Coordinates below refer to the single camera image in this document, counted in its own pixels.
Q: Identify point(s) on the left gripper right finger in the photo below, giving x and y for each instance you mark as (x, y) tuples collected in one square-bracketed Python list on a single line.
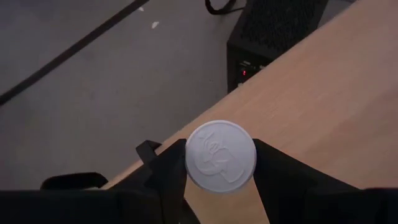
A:
[(295, 199)]

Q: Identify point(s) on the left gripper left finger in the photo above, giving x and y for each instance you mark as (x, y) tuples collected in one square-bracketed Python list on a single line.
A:
[(168, 186)]

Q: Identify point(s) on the gummy bottle white cap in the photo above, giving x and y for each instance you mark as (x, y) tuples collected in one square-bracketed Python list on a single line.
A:
[(220, 155)]

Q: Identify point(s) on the wooden shelf black metal legs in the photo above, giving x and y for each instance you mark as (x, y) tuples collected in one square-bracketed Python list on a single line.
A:
[(326, 109)]

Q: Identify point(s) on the black perforated computer case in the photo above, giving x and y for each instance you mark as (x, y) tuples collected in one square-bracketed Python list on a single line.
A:
[(273, 31)]

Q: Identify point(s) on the white paper scrap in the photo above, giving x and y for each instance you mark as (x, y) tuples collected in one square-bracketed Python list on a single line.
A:
[(141, 8)]

